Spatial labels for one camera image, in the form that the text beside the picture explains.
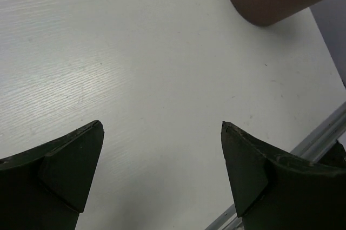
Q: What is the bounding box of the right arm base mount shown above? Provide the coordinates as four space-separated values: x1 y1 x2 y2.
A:
318 141 346 169

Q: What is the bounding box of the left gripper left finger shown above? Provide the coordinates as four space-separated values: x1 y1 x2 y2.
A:
1 120 104 229

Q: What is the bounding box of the aluminium table rail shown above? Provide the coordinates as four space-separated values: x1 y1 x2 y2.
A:
205 102 346 230

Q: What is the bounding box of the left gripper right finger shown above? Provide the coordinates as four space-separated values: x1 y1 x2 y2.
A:
220 121 346 230

